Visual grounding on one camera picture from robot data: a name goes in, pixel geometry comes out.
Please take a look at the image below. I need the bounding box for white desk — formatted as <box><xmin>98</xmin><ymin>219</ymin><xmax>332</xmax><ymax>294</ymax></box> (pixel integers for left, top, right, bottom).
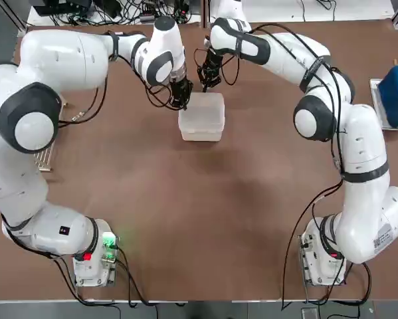
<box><xmin>25</xmin><ymin>0</ymin><xmax>395</xmax><ymax>26</ymax></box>

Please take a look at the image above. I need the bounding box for black left base cable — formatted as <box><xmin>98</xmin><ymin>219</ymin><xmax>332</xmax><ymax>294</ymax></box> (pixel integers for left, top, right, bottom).
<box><xmin>114</xmin><ymin>244</ymin><xmax>189</xmax><ymax>308</ymax></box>

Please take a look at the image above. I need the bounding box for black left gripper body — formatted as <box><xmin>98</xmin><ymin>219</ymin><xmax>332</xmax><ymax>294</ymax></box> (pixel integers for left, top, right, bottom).
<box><xmin>169</xmin><ymin>76</ymin><xmax>194</xmax><ymax>102</ymax></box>

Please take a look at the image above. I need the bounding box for small circuit board red light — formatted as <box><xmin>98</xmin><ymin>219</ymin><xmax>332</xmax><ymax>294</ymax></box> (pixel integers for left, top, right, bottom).
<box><xmin>173</xmin><ymin>0</ymin><xmax>191</xmax><ymax>25</ymax></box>

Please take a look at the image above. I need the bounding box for white plastic preservation box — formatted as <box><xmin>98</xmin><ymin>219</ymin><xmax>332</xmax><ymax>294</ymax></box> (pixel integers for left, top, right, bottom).
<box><xmin>177</xmin><ymin>92</ymin><xmax>227</xmax><ymax>143</ymax></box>

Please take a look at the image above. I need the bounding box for black right base cable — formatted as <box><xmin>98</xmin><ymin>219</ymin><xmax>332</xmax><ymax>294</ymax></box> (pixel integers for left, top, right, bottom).
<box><xmin>346</xmin><ymin>255</ymin><xmax>374</xmax><ymax>308</ymax></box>

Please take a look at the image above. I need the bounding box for blue cloth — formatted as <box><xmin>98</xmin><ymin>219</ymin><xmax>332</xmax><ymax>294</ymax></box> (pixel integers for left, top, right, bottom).
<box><xmin>377</xmin><ymin>65</ymin><xmax>398</xmax><ymax>129</ymax></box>

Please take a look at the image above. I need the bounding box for black adapter cable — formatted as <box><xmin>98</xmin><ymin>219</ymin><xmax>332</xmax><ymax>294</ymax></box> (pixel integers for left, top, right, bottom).
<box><xmin>296</xmin><ymin>0</ymin><xmax>339</xmax><ymax>23</ymax></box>

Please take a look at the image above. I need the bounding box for black base cable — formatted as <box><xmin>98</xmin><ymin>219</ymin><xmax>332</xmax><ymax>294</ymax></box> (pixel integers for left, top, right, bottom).
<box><xmin>346</xmin><ymin>255</ymin><xmax>374</xmax><ymax>308</ymax></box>
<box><xmin>114</xmin><ymin>244</ymin><xmax>189</xmax><ymax>308</ymax></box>

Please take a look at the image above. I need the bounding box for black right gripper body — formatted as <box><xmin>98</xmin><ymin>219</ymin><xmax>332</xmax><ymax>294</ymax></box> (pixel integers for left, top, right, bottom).
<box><xmin>203</xmin><ymin>49</ymin><xmax>225</xmax><ymax>72</ymax></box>

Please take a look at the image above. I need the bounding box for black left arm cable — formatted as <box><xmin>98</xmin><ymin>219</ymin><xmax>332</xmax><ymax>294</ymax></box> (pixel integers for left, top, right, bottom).
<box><xmin>57</xmin><ymin>31</ymin><xmax>186</xmax><ymax>129</ymax></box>

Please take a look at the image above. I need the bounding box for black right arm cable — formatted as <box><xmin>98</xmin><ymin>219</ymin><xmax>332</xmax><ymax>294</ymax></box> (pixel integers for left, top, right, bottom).
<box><xmin>193</xmin><ymin>23</ymin><xmax>351</xmax><ymax>310</ymax></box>

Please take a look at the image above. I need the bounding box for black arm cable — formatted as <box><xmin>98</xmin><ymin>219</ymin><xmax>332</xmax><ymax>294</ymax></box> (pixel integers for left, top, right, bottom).
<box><xmin>193</xmin><ymin>23</ymin><xmax>351</xmax><ymax>310</ymax></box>
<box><xmin>57</xmin><ymin>31</ymin><xmax>186</xmax><ymax>129</ymax></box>

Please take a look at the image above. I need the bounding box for translucent white box lid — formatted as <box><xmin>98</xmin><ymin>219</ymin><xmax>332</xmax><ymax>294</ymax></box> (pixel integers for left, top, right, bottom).
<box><xmin>178</xmin><ymin>92</ymin><xmax>226</xmax><ymax>130</ymax></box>

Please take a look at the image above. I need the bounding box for white rectangular tray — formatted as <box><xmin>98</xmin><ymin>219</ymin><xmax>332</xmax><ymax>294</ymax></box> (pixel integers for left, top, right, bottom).
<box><xmin>369</xmin><ymin>78</ymin><xmax>398</xmax><ymax>131</ymax></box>

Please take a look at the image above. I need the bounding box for white wire rack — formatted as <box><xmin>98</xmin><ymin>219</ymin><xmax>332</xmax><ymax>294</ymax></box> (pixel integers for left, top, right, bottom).
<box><xmin>32</xmin><ymin>94</ymin><xmax>69</xmax><ymax>173</ymax></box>

